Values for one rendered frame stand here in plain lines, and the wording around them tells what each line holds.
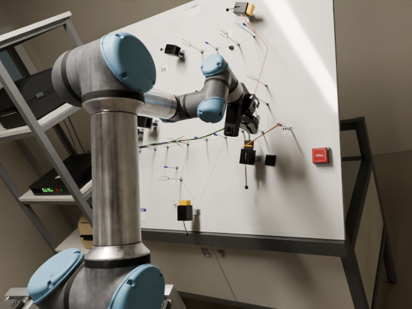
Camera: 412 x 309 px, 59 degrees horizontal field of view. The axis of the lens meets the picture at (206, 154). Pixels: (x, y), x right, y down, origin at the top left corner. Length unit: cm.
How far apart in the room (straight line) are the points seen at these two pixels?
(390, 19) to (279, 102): 169
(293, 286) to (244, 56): 95
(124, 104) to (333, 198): 84
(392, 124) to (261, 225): 204
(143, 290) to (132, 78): 36
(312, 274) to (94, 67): 114
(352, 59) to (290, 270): 189
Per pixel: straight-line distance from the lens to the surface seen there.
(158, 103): 99
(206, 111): 100
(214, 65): 106
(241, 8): 151
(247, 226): 144
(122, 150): 67
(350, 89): 311
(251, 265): 162
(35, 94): 194
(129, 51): 69
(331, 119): 133
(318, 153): 129
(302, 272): 154
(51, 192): 211
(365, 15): 295
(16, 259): 349
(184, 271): 191
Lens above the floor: 175
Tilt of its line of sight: 24 degrees down
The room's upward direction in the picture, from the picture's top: 23 degrees counter-clockwise
